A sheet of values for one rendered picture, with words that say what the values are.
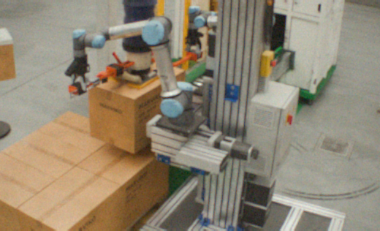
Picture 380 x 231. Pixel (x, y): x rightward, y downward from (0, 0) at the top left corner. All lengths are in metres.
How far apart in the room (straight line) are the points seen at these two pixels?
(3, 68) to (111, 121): 1.69
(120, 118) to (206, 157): 0.73
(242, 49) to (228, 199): 1.02
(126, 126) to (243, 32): 1.02
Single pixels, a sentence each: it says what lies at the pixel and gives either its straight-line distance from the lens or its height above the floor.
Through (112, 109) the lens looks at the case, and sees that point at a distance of 3.15.
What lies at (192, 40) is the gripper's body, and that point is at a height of 1.33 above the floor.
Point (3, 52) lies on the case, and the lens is 4.53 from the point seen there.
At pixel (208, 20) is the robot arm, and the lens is 3.06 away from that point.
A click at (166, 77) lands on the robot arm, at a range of 2.54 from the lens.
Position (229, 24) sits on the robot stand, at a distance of 2.64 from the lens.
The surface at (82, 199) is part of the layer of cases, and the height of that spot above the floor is 0.54.
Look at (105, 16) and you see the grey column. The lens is 4.49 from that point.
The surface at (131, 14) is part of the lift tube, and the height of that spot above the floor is 1.54.
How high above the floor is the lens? 2.37
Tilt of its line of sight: 27 degrees down
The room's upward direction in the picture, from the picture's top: 3 degrees clockwise
